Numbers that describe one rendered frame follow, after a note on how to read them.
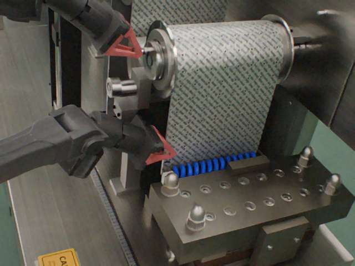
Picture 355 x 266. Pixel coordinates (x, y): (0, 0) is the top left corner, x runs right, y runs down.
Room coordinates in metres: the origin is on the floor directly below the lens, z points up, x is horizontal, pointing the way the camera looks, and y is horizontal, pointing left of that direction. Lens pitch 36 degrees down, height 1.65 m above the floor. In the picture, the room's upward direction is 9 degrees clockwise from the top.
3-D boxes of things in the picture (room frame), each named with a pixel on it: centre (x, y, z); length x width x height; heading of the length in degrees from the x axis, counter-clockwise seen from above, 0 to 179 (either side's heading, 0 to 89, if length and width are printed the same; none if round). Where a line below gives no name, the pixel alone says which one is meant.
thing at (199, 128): (0.79, -0.09, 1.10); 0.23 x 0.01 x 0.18; 119
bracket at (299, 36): (0.93, -0.21, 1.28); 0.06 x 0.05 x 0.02; 119
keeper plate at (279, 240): (0.63, -0.24, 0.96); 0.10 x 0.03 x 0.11; 119
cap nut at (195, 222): (0.59, -0.06, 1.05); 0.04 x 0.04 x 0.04
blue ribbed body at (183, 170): (0.77, -0.10, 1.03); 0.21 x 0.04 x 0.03; 119
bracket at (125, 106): (0.80, 0.10, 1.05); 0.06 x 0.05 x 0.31; 119
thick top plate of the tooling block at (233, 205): (0.71, -0.18, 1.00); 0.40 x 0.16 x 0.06; 119
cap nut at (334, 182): (0.75, -0.34, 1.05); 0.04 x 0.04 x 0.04
